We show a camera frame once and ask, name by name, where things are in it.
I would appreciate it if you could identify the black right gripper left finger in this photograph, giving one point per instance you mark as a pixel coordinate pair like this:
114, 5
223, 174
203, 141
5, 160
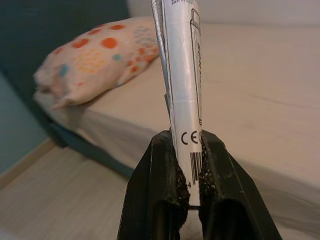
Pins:
150, 187

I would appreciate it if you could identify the beige bed mattress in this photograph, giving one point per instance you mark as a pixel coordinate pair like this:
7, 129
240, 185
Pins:
250, 87

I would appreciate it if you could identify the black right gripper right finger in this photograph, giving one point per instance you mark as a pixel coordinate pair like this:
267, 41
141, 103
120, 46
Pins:
225, 187

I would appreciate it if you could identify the light wooden baseboard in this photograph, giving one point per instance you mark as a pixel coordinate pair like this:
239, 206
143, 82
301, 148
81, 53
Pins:
25, 162

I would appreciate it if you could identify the orange dotted pink pillow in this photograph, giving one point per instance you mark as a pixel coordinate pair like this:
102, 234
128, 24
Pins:
100, 62

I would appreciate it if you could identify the dark teal bed frame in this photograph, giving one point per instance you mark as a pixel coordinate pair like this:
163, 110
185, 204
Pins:
100, 155

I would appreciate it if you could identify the dark teal headboard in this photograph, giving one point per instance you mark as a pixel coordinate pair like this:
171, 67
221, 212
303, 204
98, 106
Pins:
25, 37

